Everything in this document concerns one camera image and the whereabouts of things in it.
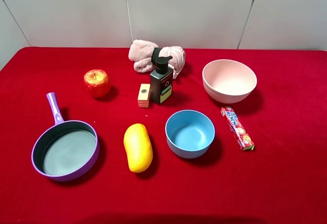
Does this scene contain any yellow mango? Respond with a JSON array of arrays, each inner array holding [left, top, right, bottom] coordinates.
[[123, 123, 153, 173]]

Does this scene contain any beige small block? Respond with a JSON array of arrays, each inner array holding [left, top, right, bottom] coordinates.
[[137, 84, 150, 108]]

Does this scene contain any black pump bottle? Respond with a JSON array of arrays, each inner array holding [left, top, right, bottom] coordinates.
[[150, 56, 173, 104]]

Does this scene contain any blue bowl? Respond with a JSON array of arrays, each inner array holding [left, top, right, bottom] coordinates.
[[165, 110, 216, 159]]

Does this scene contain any pink rolled towel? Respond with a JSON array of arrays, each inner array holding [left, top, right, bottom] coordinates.
[[128, 39, 185, 79]]

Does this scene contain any pink bowl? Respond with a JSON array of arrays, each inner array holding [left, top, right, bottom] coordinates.
[[202, 59, 258, 104]]

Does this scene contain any red apple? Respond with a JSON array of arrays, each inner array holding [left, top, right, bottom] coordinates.
[[83, 69, 111, 98]]

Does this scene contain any red candy stick pack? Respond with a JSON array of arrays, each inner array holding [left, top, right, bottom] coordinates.
[[221, 107, 254, 151]]

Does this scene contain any purple frying pan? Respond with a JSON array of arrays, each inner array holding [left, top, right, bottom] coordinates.
[[31, 92, 100, 182]]

